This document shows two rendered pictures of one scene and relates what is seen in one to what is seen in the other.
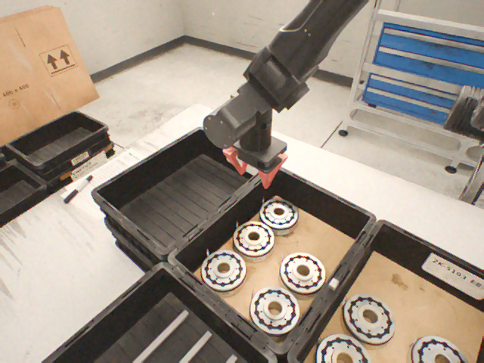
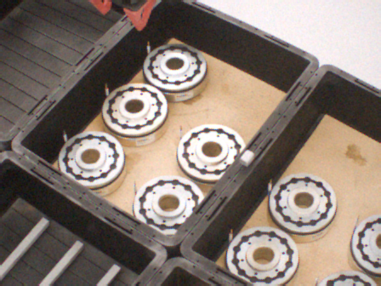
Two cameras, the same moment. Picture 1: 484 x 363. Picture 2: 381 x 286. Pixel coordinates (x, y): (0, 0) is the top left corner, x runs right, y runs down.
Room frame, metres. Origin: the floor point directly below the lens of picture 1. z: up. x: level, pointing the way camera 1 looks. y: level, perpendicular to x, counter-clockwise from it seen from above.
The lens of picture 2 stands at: (-0.35, -0.05, 1.84)
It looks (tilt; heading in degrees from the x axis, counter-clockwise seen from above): 53 degrees down; 356
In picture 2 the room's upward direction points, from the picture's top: 2 degrees counter-clockwise
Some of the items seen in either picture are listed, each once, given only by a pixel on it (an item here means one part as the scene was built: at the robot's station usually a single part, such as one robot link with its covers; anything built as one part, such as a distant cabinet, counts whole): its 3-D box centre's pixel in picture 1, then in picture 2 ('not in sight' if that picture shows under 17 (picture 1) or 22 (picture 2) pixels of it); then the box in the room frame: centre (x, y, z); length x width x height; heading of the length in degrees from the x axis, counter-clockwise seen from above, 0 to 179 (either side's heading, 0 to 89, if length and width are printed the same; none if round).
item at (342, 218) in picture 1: (276, 252); (169, 126); (0.42, -0.08, 0.87); 0.40 x 0.30 x 0.11; 140
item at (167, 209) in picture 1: (188, 193); (28, 51); (0.61, 0.15, 0.87); 0.40 x 0.30 x 0.11; 140
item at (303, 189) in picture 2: (370, 316); (304, 200); (0.27, -0.26, 0.86); 0.05 x 0.05 x 0.01
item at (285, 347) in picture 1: (277, 239); (168, 105); (0.42, -0.08, 0.92); 0.40 x 0.30 x 0.02; 140
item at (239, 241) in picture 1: (253, 237); (134, 109); (0.46, -0.03, 0.86); 0.10 x 0.10 x 0.01
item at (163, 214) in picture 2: (274, 308); (168, 203); (0.28, -0.07, 0.86); 0.05 x 0.05 x 0.01
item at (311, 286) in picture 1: (302, 271); (212, 151); (0.37, -0.14, 0.86); 0.10 x 0.10 x 0.01
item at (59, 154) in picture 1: (74, 168); not in sight; (1.29, 0.93, 0.37); 0.40 x 0.30 x 0.45; 146
